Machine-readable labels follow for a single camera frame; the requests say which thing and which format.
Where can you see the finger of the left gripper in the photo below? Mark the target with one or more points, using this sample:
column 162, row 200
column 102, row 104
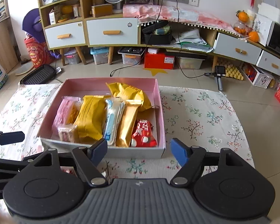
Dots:
column 4, row 163
column 11, row 138

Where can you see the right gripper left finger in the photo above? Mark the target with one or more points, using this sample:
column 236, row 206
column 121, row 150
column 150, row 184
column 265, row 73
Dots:
column 87, row 159

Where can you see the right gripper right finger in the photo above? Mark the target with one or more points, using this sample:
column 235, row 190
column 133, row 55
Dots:
column 191, row 161

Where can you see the pink wafer pack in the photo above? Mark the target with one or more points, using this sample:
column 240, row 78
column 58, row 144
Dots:
column 65, row 132

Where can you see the striped yellow snack pack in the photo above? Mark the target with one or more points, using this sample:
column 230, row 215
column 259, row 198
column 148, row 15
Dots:
column 91, row 118

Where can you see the red strawberry candy packet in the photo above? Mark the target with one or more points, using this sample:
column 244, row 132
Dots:
column 142, row 136

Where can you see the lotus root snack packet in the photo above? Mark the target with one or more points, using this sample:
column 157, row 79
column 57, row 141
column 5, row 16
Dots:
column 72, row 112

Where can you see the golden long snack pack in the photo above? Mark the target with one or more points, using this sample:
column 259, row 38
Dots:
column 125, row 128

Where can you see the white milk bread pack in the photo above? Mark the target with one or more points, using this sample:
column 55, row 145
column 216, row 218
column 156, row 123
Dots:
column 115, row 108

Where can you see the puffy yellow snack bag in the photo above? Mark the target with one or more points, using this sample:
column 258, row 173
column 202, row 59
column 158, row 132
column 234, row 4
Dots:
column 128, row 92

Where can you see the red white candy packet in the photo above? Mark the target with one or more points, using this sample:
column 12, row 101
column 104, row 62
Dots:
column 69, row 170

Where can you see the floral tablecloth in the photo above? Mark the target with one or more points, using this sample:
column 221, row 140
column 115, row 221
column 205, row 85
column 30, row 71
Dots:
column 196, row 117

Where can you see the black grill tray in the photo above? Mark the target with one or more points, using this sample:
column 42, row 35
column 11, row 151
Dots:
column 40, row 75

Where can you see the red gift bag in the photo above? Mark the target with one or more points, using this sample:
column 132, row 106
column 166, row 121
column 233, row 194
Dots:
column 39, row 53

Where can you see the red storage box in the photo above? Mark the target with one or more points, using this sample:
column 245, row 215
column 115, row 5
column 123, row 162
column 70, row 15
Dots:
column 158, row 61

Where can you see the purple plush toy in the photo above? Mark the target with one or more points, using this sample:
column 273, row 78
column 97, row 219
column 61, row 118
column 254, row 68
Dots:
column 32, row 26

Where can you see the wooden TV cabinet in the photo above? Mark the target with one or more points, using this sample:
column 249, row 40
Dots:
column 92, row 23

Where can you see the orange fruit lower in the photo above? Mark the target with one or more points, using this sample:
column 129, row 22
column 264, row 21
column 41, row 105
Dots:
column 253, row 36

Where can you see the orange fruit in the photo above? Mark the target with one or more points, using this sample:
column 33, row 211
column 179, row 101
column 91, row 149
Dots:
column 242, row 16
column 253, row 36

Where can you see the white microwave oven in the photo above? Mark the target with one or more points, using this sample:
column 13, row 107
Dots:
column 269, row 32

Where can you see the pink cabinet cloth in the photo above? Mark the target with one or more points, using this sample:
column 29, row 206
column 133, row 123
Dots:
column 152, row 13

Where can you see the black handheld camera tripod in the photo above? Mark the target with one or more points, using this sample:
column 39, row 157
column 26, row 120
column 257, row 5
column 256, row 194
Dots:
column 219, row 72

